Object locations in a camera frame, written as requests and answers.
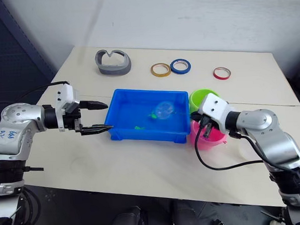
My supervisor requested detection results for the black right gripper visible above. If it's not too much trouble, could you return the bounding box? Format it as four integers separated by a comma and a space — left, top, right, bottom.
191, 111, 220, 141

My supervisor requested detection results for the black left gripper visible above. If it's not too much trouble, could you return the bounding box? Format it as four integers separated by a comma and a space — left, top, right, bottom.
62, 99, 114, 137

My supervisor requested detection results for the pink plastic bucket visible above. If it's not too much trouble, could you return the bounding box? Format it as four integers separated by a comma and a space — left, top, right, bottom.
189, 117, 229, 152

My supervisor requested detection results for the green plastic bucket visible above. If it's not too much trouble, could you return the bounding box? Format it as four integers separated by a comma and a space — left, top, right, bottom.
188, 88, 223, 114

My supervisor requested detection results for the blue plastic tub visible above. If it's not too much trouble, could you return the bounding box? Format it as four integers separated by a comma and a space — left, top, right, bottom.
102, 85, 192, 148

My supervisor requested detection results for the red tape roll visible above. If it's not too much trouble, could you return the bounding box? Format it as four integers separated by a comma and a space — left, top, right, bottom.
212, 66, 232, 81

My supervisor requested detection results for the blue tape roll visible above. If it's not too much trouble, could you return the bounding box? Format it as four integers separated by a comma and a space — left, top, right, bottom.
169, 57, 192, 76

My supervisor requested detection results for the yellow tape roll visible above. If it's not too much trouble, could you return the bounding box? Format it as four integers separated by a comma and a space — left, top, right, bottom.
150, 62, 172, 78

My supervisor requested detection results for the dark blue metal shelf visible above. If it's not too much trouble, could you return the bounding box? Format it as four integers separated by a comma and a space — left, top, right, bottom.
0, 0, 76, 106

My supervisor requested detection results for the dark object beside table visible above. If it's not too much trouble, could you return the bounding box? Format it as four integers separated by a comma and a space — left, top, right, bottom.
285, 58, 300, 108

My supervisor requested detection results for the dark rounded shape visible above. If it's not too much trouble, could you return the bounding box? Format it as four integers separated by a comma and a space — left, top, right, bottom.
111, 204, 148, 225

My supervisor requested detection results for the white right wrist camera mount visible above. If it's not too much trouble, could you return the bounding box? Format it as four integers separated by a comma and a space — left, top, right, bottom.
197, 92, 235, 135

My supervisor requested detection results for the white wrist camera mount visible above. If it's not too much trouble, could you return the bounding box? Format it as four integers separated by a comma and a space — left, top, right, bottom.
197, 92, 235, 135
53, 83, 82, 132

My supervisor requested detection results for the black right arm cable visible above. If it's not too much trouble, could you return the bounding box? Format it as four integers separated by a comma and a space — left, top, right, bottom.
193, 112, 268, 171

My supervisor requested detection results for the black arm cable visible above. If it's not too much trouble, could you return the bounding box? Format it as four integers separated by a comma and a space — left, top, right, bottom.
193, 112, 268, 171
0, 81, 71, 106

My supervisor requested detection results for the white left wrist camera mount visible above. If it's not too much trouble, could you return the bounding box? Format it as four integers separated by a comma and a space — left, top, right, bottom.
53, 83, 82, 132

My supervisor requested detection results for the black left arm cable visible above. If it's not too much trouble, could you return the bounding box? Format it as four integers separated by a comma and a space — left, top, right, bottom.
0, 81, 71, 106

